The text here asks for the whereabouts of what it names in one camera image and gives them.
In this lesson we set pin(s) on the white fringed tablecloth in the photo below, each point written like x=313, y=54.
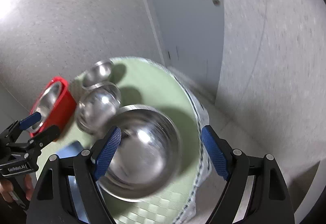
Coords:
x=165, y=92

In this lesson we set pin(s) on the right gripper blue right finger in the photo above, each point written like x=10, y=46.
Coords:
x=219, y=152

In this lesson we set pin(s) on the medium steel bowl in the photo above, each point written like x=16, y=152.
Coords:
x=96, y=107

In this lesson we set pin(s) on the large steel bowl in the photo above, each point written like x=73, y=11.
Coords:
x=148, y=157

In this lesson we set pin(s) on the small steel bowl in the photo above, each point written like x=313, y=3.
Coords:
x=97, y=74

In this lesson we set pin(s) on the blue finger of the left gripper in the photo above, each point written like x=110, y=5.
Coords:
x=22, y=125

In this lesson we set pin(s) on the red plastic basket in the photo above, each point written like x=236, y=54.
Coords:
x=63, y=109

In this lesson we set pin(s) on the steel bowl in basket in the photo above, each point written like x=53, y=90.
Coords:
x=45, y=104

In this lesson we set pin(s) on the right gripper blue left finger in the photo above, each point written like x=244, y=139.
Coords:
x=103, y=151

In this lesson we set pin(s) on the grey door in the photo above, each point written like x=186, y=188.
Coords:
x=193, y=34

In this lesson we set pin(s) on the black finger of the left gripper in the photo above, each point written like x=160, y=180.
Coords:
x=45, y=137

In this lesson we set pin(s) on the person's left hand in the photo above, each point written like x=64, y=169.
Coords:
x=6, y=188

